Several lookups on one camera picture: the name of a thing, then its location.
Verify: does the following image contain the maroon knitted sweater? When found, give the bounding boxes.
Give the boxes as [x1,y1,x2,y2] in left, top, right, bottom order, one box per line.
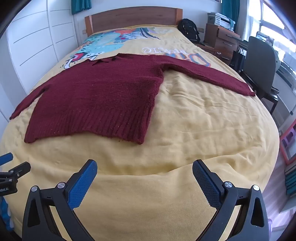
[9,53,256,145]

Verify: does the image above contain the white wardrobe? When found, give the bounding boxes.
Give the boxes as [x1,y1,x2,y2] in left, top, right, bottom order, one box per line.
[0,0,80,121]

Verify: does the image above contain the yellow printed blanket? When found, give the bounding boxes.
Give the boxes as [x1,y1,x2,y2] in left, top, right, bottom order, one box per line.
[0,24,281,241]

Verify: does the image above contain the window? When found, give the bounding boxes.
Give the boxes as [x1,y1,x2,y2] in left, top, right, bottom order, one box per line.
[247,0,296,59]

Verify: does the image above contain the grey office chair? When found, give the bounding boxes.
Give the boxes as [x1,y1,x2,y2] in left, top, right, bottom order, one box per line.
[239,36,281,114]

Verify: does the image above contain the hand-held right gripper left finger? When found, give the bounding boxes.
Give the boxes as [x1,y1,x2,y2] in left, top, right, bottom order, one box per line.
[22,159,98,241]

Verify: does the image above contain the wooden drawer cabinet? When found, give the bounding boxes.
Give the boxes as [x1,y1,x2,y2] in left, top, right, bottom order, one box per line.
[204,23,241,66]

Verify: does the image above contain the red framed stool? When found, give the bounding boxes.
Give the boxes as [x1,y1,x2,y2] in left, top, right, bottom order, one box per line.
[279,126,296,165]

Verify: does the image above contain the black backpack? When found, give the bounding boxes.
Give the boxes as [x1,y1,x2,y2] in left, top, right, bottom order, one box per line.
[178,19,201,43]

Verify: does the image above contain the person's left hand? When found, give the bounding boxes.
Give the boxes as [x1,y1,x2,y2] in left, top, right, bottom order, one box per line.
[0,199,11,232]

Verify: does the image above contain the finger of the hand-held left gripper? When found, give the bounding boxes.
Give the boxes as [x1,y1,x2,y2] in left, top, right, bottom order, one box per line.
[0,162,31,183]
[0,152,14,166]

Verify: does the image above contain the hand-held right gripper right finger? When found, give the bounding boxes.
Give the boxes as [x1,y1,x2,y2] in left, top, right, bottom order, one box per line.
[192,159,271,241]

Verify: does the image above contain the wooden bed headboard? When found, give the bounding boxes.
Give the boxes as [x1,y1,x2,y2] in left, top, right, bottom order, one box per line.
[85,8,183,37]

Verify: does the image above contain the teal curtain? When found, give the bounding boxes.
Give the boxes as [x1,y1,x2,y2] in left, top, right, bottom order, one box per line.
[71,0,92,15]
[221,0,239,24]

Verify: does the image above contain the white printer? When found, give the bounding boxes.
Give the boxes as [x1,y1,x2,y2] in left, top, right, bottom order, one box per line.
[207,12,236,30]

